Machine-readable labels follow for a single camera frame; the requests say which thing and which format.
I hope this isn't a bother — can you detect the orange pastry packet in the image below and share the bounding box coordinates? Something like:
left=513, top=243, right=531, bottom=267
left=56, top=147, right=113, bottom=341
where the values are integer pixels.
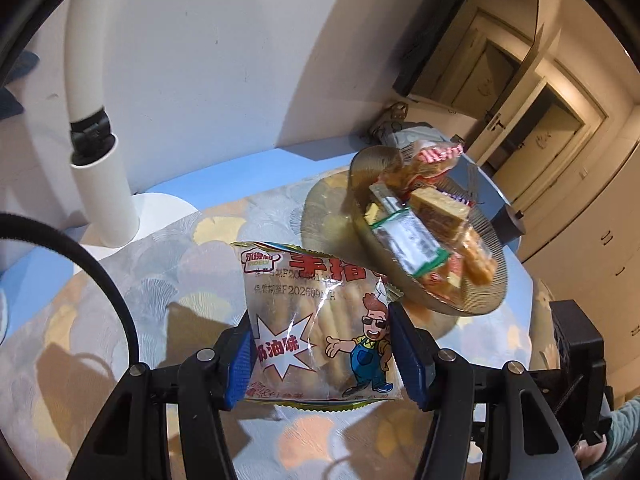
left=459, top=227, right=499, bottom=286

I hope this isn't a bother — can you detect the person's right forearm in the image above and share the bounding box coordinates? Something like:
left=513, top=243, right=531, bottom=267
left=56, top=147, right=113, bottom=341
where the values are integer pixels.
left=585, top=395, right=640, bottom=480

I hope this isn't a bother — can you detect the red white striped packet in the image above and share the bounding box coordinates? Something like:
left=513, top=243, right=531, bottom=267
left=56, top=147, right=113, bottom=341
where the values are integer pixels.
left=417, top=143, right=464, bottom=165

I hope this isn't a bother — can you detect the beige panel door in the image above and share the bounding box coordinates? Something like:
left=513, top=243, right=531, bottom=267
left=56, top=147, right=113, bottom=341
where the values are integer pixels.
left=487, top=76, right=608, bottom=213
left=452, top=7, right=543, bottom=163

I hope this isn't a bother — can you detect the beige cabinet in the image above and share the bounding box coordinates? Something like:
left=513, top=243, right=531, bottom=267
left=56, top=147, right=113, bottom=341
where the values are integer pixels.
left=520, top=142, right=640, bottom=343

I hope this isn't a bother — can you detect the ribbed glass bowl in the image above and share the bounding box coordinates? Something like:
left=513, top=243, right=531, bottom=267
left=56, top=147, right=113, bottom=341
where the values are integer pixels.
left=300, top=145, right=509, bottom=317

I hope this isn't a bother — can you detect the cartoon print biscuit packet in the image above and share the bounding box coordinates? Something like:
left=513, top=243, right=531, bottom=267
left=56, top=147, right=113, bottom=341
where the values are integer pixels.
left=231, top=241, right=405, bottom=409

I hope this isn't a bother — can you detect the black cup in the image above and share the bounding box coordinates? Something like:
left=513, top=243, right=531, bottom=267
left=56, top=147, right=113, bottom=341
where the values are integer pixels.
left=492, top=204, right=527, bottom=247

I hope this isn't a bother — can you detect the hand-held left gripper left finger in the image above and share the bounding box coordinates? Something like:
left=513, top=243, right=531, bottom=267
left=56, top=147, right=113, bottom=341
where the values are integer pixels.
left=65, top=310, right=253, bottom=480

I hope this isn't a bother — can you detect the beige wafer packet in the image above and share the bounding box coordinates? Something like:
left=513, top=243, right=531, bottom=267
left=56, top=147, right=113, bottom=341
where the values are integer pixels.
left=410, top=187, right=471, bottom=234

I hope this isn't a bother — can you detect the black cable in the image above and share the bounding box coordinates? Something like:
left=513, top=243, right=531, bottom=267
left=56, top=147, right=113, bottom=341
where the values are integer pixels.
left=0, top=212, right=142, bottom=367

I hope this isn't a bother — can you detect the orange crisp snack packet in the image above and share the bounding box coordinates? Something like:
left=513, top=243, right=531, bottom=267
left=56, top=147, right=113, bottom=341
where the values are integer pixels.
left=380, top=152, right=451, bottom=194

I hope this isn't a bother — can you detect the pale green long packet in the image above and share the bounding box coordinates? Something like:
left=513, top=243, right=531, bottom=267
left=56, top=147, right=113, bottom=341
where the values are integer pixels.
left=369, top=182, right=411, bottom=216

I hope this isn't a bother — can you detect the green white snack packet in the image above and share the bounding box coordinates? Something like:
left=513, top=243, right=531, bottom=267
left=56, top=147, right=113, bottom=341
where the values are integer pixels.
left=370, top=207, right=451, bottom=277

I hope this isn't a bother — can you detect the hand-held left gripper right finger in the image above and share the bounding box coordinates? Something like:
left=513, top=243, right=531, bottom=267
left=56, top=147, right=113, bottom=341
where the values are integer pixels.
left=387, top=301, right=583, bottom=480

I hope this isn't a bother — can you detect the person's right hand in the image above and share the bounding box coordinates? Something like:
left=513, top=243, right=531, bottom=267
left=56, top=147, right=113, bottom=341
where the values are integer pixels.
left=575, top=439, right=614, bottom=467

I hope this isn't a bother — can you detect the blue snack packet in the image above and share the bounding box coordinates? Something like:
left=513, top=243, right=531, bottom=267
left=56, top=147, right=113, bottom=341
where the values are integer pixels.
left=440, top=185, right=476, bottom=207

